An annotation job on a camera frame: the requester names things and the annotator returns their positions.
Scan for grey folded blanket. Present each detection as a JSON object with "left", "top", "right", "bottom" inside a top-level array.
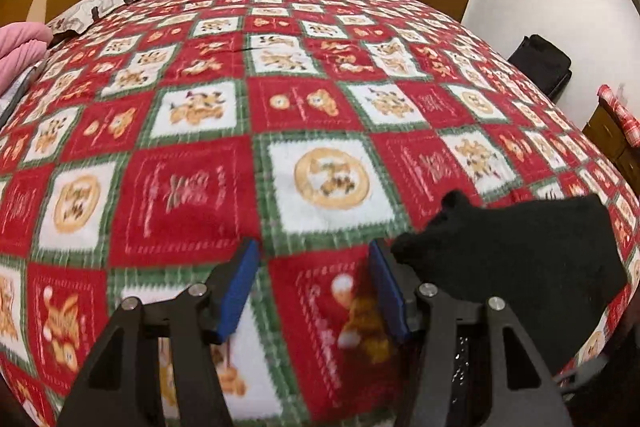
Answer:
[{"left": 0, "top": 59, "right": 46, "bottom": 128}]

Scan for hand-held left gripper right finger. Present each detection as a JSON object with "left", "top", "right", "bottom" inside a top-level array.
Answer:
[{"left": 370, "top": 238, "right": 574, "bottom": 427}]

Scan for pink folded blanket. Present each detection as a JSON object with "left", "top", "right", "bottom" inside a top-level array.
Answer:
[{"left": 0, "top": 22, "right": 53, "bottom": 92}]

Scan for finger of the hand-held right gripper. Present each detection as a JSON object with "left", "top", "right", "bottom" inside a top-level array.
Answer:
[{"left": 552, "top": 354, "right": 612, "bottom": 394}]

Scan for black pants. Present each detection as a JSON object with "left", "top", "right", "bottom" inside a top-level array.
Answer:
[{"left": 390, "top": 189, "right": 629, "bottom": 376}]

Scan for patterned pillow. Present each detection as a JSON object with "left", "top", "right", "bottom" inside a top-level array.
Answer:
[{"left": 47, "top": 0, "right": 149, "bottom": 44}]

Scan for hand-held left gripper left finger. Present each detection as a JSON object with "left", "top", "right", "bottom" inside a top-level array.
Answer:
[{"left": 57, "top": 238, "right": 261, "bottom": 427}]

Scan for wooden cabinet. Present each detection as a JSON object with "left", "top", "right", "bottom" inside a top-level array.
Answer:
[{"left": 581, "top": 102, "right": 640, "bottom": 195}]

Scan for red checkered cloth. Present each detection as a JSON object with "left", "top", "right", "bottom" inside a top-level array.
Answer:
[{"left": 596, "top": 84, "right": 640, "bottom": 138}]

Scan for red checkered printed blanket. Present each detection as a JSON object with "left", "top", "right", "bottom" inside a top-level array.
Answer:
[{"left": 0, "top": 0, "right": 640, "bottom": 427}]

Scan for black bag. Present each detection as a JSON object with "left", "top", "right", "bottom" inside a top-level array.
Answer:
[{"left": 507, "top": 34, "right": 573, "bottom": 102}]

